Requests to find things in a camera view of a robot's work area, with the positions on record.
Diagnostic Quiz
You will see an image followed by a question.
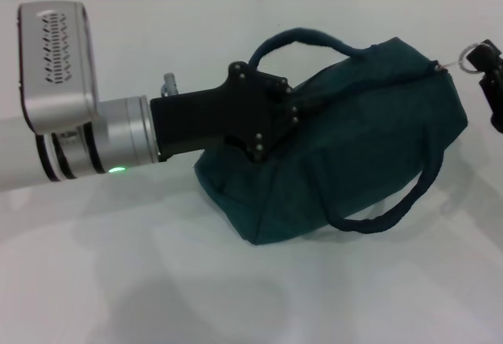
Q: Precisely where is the dark teal insulated bag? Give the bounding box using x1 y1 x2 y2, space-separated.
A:
193 27 469 247

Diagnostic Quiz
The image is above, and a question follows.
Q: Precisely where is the zipper pull with clear ring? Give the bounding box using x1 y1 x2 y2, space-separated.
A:
435 43 490 75

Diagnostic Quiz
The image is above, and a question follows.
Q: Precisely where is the left wrist cable with plug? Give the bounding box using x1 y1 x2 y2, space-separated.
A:
159 71 180 97

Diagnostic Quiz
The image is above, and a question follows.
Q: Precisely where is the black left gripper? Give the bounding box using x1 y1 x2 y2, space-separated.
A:
149 60 318 164

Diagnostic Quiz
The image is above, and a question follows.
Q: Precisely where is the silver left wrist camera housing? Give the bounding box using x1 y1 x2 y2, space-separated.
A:
16 1 100 136

